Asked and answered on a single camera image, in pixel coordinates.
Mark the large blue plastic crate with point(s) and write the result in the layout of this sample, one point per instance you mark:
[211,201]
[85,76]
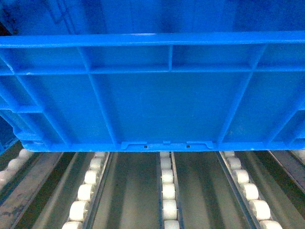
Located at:
[154,75]

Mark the centre white roller track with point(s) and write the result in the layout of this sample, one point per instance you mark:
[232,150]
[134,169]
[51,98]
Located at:
[170,209]

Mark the left white roller track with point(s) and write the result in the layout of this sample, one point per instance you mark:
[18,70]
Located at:
[83,208]

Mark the right white roller track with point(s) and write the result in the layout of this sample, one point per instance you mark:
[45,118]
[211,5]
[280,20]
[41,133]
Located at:
[249,197]

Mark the blue crate on left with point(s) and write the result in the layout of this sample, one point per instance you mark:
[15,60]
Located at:
[7,136]

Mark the far-left white roller track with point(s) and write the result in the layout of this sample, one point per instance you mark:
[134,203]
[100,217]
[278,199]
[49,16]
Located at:
[14,166]

